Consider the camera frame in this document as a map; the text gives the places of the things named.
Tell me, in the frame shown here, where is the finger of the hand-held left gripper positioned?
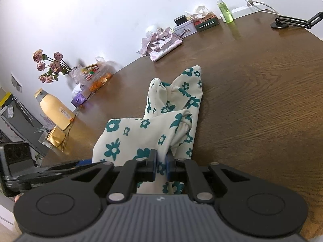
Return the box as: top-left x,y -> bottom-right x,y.
19,163 -> 101,191
39,158 -> 93,173

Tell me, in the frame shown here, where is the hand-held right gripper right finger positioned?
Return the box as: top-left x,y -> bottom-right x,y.
166,150 -> 251,204

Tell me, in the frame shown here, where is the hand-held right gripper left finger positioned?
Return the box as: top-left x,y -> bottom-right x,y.
71,149 -> 157,204

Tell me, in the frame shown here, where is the cream green-flowered garment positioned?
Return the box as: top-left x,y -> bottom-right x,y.
92,66 -> 204,195

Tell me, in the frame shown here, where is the gold box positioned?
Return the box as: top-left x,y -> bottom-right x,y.
46,126 -> 68,148

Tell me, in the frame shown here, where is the grey shelf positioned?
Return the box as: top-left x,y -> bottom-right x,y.
0,94 -> 55,157

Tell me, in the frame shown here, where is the yellow thermos bottle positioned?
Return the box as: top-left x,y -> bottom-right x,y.
35,88 -> 76,129

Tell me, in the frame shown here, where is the purple tissue pack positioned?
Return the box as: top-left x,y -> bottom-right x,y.
71,84 -> 88,107

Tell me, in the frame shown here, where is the clear plastic snack bag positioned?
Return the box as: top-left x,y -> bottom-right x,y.
69,57 -> 114,93

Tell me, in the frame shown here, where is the pink flower bouquet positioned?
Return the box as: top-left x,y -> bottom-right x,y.
32,50 -> 74,84

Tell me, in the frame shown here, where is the pink floral ruffled garment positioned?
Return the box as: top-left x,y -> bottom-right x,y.
137,28 -> 183,62

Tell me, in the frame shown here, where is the white tin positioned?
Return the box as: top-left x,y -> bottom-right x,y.
173,21 -> 197,38

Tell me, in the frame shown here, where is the dark labelled box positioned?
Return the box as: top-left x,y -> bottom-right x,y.
194,18 -> 220,33

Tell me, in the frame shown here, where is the crumpled white tissue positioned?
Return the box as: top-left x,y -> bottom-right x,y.
185,6 -> 215,21

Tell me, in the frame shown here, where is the green spray bottle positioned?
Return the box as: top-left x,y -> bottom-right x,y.
215,0 -> 235,24

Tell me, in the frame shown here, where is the white power strip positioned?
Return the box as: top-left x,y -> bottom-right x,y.
219,5 -> 263,21

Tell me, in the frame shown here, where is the white wall socket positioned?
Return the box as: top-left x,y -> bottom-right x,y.
11,73 -> 23,93

